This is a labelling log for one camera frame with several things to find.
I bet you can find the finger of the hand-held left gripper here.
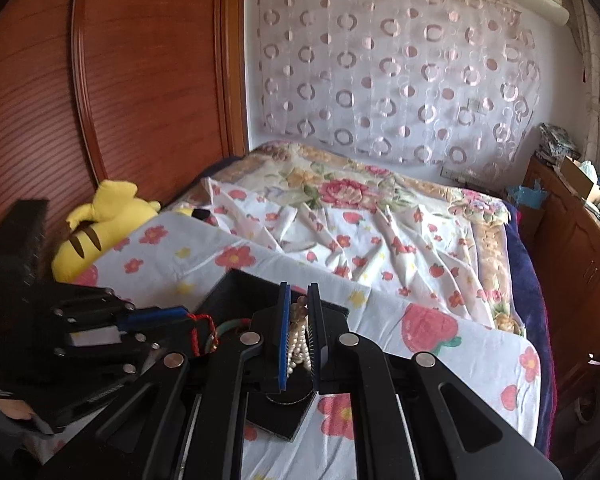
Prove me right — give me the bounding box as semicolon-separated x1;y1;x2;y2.
52;327;170;380
50;287;196;335

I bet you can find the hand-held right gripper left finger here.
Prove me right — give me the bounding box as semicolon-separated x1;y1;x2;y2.
36;282;293;480

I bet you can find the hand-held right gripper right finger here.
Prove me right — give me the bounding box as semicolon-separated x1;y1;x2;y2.
307;282;567;480

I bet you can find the white pearl necklace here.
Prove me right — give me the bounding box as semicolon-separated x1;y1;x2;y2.
285;296;315;377

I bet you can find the red string bracelet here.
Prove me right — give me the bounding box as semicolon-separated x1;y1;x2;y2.
186;313;219;359

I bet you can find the black jewelry box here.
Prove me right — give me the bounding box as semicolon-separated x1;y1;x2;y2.
194;268;352;444

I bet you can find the person's left hand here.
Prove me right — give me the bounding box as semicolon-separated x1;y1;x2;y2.
0;382;37;423

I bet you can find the yellow striped plush toy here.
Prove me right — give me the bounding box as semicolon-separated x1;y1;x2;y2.
50;179;212;282

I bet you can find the strawberry print quilt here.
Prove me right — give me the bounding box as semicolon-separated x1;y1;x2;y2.
22;209;542;480

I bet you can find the rose floral blanket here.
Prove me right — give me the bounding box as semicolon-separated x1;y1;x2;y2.
167;140;527;333

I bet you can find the dark blue bed cover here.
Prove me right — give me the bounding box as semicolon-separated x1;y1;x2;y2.
500;199;558;461

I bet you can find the wooden headboard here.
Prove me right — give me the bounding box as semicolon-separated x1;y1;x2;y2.
0;0;252;286

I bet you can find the blue plastic bag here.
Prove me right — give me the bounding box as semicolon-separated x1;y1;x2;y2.
506;182;550;209

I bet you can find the wooden dresser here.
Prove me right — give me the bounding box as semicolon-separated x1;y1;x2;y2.
504;154;600;466

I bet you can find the sheer pink circle curtain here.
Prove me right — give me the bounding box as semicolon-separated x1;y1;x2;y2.
247;0;542;167

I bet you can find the open cardboard box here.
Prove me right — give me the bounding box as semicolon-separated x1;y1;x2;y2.
554;154;600;203

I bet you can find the patterned bag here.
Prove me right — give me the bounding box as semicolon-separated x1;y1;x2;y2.
536;121;580;167

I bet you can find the white wrapped pipe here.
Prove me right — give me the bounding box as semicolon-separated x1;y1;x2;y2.
562;0;600;163

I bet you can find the green bead bracelet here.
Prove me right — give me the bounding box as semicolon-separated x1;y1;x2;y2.
207;319;253;357

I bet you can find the white wall socket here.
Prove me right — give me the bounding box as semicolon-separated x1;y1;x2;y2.
439;164;490;187

